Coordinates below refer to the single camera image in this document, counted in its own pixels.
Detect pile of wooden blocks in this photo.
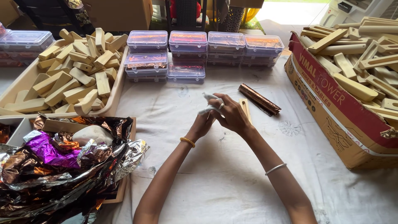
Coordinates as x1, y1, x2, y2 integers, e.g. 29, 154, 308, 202
0, 28, 129, 116

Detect white stone lump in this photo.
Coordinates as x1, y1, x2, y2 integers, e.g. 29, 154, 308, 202
72, 125, 114, 147

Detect silver bangle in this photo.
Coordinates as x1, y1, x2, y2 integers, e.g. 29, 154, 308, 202
265, 163, 287, 177

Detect slotted wooden piece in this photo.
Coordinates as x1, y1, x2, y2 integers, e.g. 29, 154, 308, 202
238, 98, 252, 124

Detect stacks of clear plastic boxes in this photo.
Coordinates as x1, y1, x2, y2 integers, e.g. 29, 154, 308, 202
0, 22, 55, 68
123, 30, 285, 84

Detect white appliance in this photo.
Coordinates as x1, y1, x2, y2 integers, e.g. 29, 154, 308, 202
320, 0, 398, 27

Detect heap of slotted wooden pieces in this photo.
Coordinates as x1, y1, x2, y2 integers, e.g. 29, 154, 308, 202
300, 16, 398, 129

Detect black chair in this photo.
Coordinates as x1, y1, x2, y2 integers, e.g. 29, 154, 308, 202
164, 0, 208, 32

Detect dark wooden furniture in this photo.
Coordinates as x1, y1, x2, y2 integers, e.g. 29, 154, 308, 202
13, 0, 95, 38

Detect red and brown cardboard carton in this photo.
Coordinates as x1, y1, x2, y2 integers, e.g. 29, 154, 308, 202
284, 31, 398, 170

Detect white open box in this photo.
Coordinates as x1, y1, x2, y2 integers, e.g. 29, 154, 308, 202
0, 117, 34, 147

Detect gold bead bangle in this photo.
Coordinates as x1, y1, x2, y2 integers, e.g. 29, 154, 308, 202
179, 137, 196, 149

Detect plain brown cardboard box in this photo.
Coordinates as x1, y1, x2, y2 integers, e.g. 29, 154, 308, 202
81, 0, 154, 32

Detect copper foil roll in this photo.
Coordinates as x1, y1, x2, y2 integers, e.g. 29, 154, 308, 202
238, 83, 282, 117

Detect beige plastic tray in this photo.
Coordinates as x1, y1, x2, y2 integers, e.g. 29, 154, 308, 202
0, 37, 130, 120

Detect person's right hand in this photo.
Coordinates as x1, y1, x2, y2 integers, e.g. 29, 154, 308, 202
208, 93, 253, 135

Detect perforated dark basket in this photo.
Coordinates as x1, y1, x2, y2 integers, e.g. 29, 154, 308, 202
218, 6, 246, 33

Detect heap of crumpled metallic foil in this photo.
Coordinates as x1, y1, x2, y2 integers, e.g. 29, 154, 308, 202
0, 113, 152, 224

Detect white table cloth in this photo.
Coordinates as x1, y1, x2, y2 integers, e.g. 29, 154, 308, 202
0, 54, 398, 224

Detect person's left hand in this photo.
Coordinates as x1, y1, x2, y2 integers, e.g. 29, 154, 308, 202
187, 112, 216, 144

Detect white cloth wad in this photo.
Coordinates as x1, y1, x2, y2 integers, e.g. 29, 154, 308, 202
197, 92, 224, 116

